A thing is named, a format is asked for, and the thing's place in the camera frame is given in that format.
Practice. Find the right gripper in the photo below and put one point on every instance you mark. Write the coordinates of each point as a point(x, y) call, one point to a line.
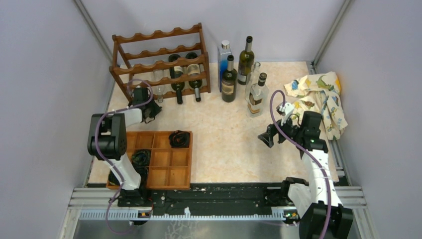
point(267, 137)

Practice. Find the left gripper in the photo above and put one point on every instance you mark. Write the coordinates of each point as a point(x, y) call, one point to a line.
point(156, 110)

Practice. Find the clear liquor bottle black cap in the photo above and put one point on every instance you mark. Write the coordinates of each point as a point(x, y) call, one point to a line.
point(257, 96)

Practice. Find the green wine bottle white label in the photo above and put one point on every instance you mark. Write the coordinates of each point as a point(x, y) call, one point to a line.
point(176, 72)

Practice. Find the green wine bottle dark label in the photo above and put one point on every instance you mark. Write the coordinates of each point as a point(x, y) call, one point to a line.
point(193, 70)

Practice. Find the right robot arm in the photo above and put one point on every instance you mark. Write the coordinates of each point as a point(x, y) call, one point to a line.
point(321, 213)

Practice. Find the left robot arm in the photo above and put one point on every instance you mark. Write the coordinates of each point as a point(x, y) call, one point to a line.
point(108, 142)

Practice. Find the wooden wine rack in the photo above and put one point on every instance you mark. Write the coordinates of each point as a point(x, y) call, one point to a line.
point(123, 72)

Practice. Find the clear tall glass bottle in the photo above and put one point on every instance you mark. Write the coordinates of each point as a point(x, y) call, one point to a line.
point(252, 78)

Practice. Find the dark bottle brown label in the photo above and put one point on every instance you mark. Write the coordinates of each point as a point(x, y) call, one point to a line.
point(228, 83)

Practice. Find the tall green wine bottle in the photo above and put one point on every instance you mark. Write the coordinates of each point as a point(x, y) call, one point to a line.
point(246, 60)

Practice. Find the blue square glass bottle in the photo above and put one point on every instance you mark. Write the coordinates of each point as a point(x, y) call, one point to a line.
point(224, 51)

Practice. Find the wooden compartment tray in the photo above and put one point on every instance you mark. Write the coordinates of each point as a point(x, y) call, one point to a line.
point(171, 158)

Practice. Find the dinosaur print cloth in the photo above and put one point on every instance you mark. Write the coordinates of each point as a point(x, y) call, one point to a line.
point(319, 93)

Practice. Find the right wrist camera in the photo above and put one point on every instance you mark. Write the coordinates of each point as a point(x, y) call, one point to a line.
point(285, 111)

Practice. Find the black cable coil tray middle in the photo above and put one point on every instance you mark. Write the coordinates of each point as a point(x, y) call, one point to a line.
point(141, 157)

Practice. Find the black cable coil tray corner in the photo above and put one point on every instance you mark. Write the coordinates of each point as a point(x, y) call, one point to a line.
point(143, 171)

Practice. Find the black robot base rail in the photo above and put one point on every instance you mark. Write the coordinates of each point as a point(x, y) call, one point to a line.
point(211, 199)

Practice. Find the aluminium corner frame post right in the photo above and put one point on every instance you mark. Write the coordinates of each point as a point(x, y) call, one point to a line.
point(332, 31)

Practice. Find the aluminium corner frame post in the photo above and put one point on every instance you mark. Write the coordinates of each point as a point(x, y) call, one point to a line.
point(332, 31)
point(93, 28)

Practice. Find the aluminium corner frame post left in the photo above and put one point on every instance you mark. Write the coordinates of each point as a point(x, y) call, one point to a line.
point(93, 28)

